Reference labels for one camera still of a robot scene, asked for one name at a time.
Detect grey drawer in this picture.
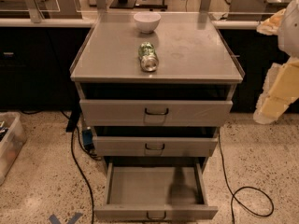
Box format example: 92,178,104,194
75,82,237,128
94,160,218,222
93,126,219,157

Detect grey middle drawer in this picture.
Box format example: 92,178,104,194
93,126,219,157

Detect white counter ledge rail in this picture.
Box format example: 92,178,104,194
0,18,260,30

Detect clear plastic storage bin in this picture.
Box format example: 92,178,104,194
0,112,27,185

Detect white ceramic bowl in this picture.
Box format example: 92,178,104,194
134,11,161,34

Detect black monitor stand base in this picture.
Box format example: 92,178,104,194
109,0,136,9

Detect grey top drawer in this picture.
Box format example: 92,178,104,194
75,82,237,128

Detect grey metal drawer cabinet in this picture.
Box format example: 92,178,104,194
71,13,243,164

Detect grey bottom drawer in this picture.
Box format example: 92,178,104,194
94,160,218,222

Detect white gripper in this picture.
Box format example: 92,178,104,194
253,0,299,124

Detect blue tape cross marker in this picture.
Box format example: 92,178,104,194
48,212,84,224

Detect green soda can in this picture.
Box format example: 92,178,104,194
138,42,159,72

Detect black cable left floor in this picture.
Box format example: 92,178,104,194
61,110,95,224

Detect blue power adapter box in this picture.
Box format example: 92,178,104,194
81,128,93,147

